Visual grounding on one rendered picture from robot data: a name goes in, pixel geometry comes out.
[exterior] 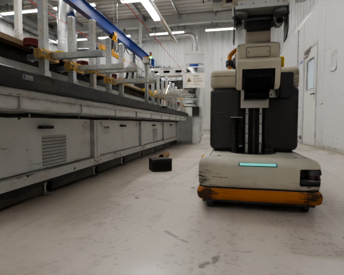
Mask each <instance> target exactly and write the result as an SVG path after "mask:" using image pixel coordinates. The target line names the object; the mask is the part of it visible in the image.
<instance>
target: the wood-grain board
mask: <svg viewBox="0 0 344 275"><path fill-rule="evenodd" d="M0 42H2V43H5V44H8V45H10V46H13V47H16V48H18V49H22V50H24V51H27V52H30V53H31V49H29V48H28V47H25V46H24V45H23V40H20V39H18V38H15V37H12V36H10V35H8V34H5V33H3V32H0ZM67 61H68V60H67V59H64V60H62V64H63V65H64V64H65V62H67ZM104 77H106V74H102V76H100V78H102V79H104ZM124 87H127V88H130V89H133V90H135V91H138V92H141V93H144V94H145V92H143V89H141V88H139V87H136V86H133V85H131V84H128V86H124Z"/></svg>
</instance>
